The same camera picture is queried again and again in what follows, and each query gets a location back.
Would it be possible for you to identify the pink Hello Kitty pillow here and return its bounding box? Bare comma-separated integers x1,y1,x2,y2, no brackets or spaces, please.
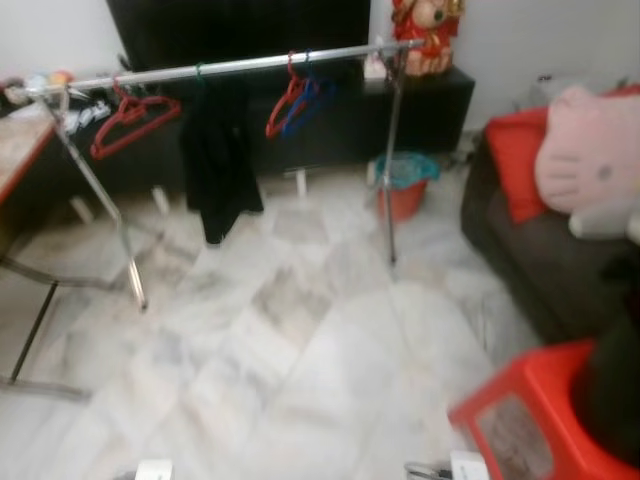
535,85,640,214

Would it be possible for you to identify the marble top folding table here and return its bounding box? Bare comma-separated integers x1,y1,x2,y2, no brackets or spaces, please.
0,105,111,401

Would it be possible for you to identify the red cushion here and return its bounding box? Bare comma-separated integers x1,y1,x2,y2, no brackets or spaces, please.
485,85,640,226

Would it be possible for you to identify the dark brown fabric sofa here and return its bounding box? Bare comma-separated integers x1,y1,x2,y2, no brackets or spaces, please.
460,130,640,346

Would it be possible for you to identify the white pink tissue pack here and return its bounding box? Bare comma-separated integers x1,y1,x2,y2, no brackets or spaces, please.
362,50,389,81

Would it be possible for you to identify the red plastic stool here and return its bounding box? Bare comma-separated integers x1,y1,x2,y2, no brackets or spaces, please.
447,338,640,480

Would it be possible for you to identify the coral pink clothes hanger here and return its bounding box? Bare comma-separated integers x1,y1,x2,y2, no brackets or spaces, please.
265,52,311,141

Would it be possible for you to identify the black laundry basket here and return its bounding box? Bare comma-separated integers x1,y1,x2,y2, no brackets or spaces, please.
580,250,640,466

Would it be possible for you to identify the teal plastic bin liner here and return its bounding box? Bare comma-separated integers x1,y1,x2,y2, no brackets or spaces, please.
375,152,441,191

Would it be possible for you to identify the black flat screen television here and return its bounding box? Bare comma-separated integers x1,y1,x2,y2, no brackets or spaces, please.
105,0,373,73

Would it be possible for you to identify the red laughing Buddha statue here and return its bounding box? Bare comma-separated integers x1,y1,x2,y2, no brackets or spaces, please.
390,0,464,79

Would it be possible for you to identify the blue clothes hanger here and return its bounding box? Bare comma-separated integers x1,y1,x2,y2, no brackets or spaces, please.
283,52,336,139

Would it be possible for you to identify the black TV cabinet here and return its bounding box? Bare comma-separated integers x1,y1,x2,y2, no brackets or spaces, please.
0,65,476,206

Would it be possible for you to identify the red clothes hanger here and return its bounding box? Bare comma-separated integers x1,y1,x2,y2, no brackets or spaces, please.
90,80,183,161

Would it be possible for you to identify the silver metal clothes rack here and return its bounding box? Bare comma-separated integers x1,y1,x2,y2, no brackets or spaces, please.
5,38,431,313

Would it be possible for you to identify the grey Totoro plush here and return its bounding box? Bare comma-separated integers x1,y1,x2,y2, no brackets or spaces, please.
570,197,640,241

